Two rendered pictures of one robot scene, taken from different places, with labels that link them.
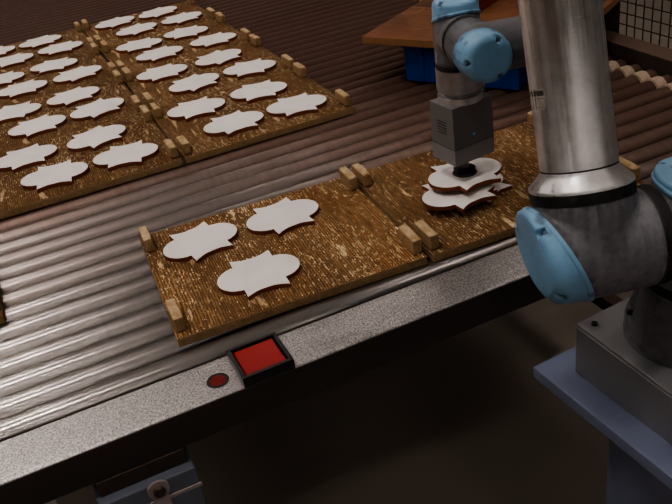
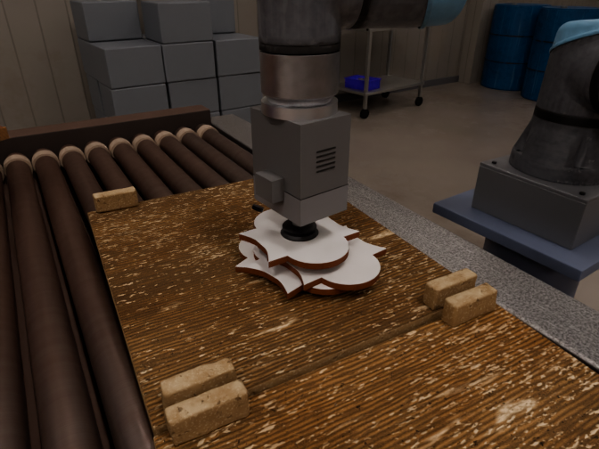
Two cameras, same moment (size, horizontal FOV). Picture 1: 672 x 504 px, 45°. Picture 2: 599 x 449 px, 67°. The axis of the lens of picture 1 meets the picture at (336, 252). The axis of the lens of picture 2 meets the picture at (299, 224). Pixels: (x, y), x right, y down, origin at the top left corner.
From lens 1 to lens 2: 1.42 m
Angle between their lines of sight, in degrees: 85
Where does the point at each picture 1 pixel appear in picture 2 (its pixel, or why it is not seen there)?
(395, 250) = (486, 331)
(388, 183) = (231, 352)
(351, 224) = (406, 402)
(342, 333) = not seen: outside the picture
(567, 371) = (574, 254)
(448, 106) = (334, 115)
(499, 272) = (474, 257)
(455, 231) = (412, 273)
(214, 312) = not seen: outside the picture
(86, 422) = not seen: outside the picture
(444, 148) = (327, 194)
